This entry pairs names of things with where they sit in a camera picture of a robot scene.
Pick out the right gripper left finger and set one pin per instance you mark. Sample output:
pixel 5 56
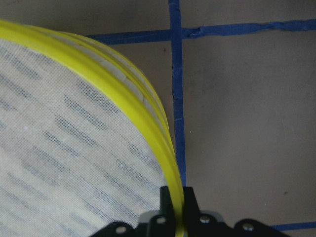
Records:
pixel 166 213

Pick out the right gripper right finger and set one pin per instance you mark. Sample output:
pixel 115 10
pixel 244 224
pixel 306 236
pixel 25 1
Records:
pixel 191 212

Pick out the yellow steamer layer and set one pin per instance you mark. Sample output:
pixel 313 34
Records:
pixel 138 76
pixel 81 145

